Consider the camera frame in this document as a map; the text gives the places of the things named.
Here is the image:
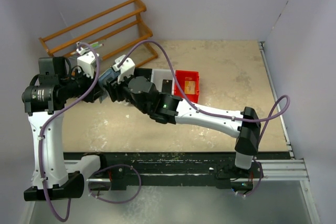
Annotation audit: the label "green card holder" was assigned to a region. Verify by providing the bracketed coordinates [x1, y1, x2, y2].
[98, 68, 120, 103]

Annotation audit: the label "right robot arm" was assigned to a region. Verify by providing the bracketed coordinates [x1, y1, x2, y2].
[104, 76, 260, 170]

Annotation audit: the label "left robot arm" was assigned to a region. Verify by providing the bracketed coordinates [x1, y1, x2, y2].
[22, 52, 101, 201]

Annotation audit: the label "black credit card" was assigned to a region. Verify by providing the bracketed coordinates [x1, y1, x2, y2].
[161, 79, 173, 94]

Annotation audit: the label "orange credit card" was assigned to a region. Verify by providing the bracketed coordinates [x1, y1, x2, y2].
[184, 77, 196, 95]

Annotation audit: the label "black plastic bin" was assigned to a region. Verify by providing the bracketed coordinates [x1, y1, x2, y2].
[134, 68, 153, 82]

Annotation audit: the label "pens on rack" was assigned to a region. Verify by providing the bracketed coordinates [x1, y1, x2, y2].
[70, 41, 104, 56]

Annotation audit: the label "white plastic bin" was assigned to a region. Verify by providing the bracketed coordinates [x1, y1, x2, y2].
[151, 69, 174, 94]

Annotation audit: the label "wooden rack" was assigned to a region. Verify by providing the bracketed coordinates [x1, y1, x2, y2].
[38, 0, 153, 60]

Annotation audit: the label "red plastic bin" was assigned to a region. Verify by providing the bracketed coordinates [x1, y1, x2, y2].
[174, 70, 200, 103]

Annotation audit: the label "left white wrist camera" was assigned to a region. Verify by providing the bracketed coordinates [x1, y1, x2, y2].
[76, 47, 97, 79]

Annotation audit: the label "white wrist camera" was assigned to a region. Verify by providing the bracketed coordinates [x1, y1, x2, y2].
[76, 47, 97, 79]
[112, 55, 135, 84]

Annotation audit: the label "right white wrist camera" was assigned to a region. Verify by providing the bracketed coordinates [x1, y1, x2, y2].
[112, 55, 135, 84]

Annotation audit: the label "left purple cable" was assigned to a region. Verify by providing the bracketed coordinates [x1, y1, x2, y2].
[41, 41, 101, 221]

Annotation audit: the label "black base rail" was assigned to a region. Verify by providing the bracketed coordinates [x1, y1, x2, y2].
[65, 151, 263, 190]

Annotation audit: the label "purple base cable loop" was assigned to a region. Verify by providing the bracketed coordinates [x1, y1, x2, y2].
[88, 165, 142, 205]

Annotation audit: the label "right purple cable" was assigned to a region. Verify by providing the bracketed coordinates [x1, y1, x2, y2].
[118, 39, 291, 198]

